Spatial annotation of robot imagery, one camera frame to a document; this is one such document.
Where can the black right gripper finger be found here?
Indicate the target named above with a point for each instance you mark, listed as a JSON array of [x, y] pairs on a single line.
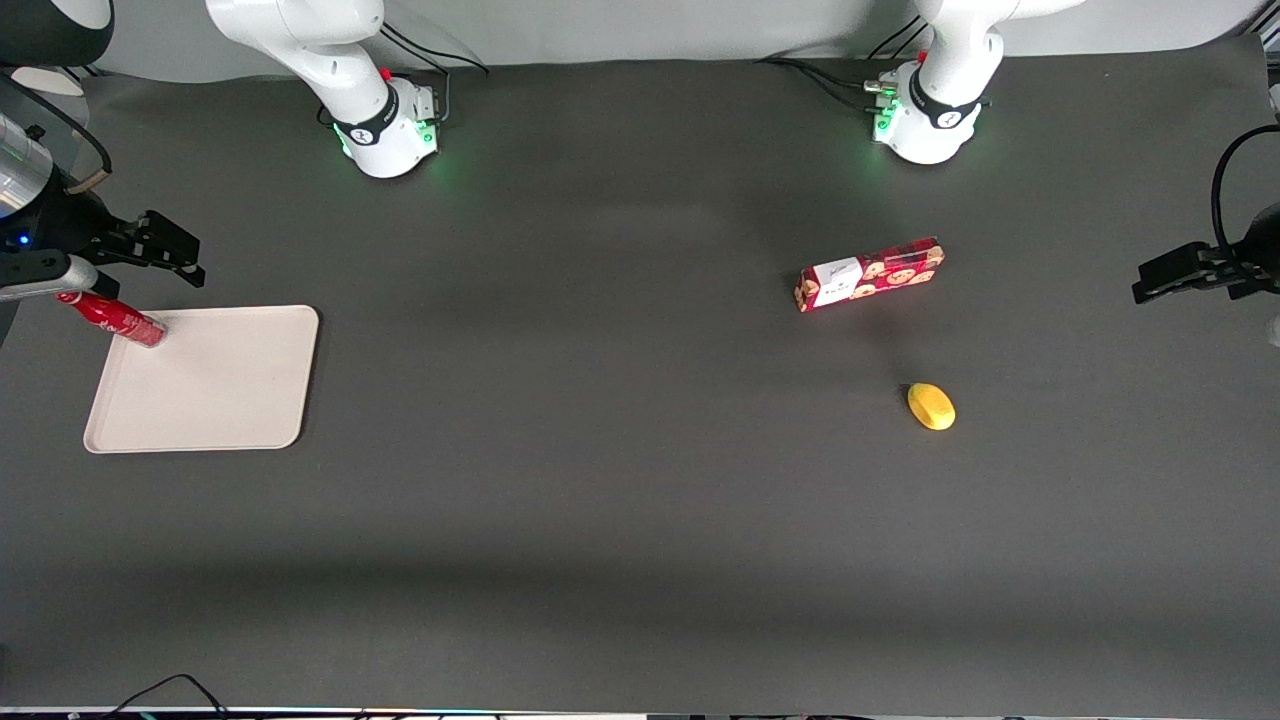
[[160, 245]]

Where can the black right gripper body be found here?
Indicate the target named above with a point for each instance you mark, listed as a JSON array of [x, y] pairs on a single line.
[[82, 228]]

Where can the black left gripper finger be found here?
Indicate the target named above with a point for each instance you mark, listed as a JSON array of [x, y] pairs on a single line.
[[1175, 270]]

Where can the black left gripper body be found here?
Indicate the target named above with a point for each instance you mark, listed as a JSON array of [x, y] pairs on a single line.
[[1243, 259]]

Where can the red coke bottle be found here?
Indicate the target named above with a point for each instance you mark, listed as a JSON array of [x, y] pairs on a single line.
[[125, 322]]

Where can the beige plastic tray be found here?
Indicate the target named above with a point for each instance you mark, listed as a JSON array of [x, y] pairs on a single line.
[[220, 390]]

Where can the white oval disc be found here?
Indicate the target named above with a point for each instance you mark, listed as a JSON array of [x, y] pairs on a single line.
[[50, 84]]

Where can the yellow lemon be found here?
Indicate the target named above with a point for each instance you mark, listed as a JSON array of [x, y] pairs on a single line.
[[932, 407]]

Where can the red plaid cookie box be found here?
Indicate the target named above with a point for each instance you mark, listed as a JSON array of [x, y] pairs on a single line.
[[890, 272]]

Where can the dark grey table mat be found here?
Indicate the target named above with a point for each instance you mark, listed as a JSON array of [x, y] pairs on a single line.
[[600, 450]]

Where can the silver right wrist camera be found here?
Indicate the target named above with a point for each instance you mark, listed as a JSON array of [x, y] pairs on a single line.
[[40, 278]]

